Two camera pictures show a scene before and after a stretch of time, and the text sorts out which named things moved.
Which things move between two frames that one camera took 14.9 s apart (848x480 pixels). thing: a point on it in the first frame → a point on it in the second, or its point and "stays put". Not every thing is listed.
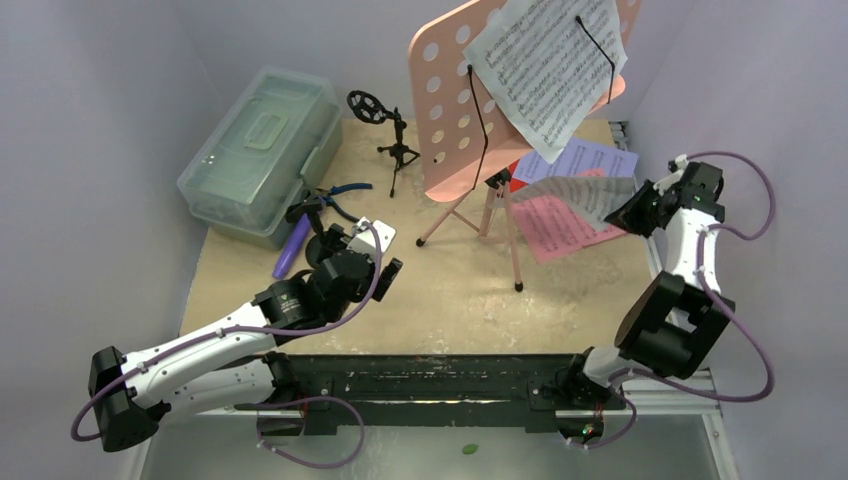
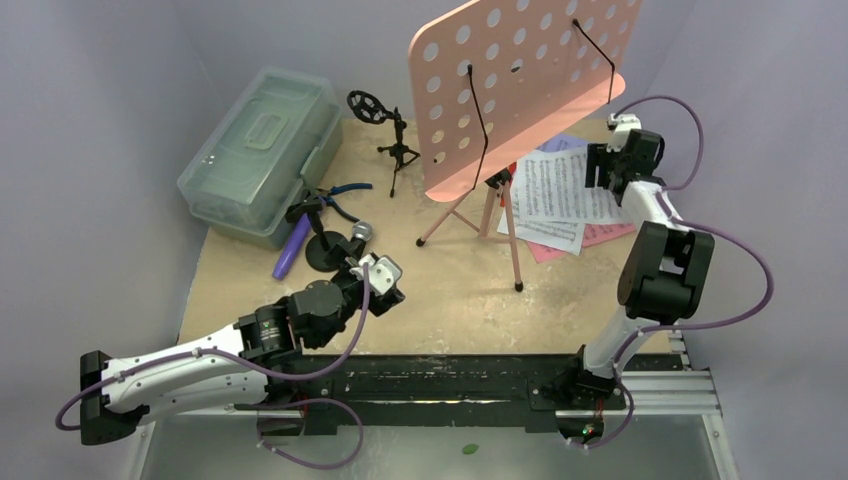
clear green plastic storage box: (284, 134) stays put
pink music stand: (465, 138) stays put
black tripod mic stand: (368, 108) stays put
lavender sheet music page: (579, 155) → (562, 142)
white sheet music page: (549, 64) → (552, 185)
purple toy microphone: (292, 247) stays put
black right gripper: (645, 206) → (601, 171)
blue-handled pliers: (342, 187) stays put
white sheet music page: (594, 194) → (565, 237)
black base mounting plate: (432, 393) stays put
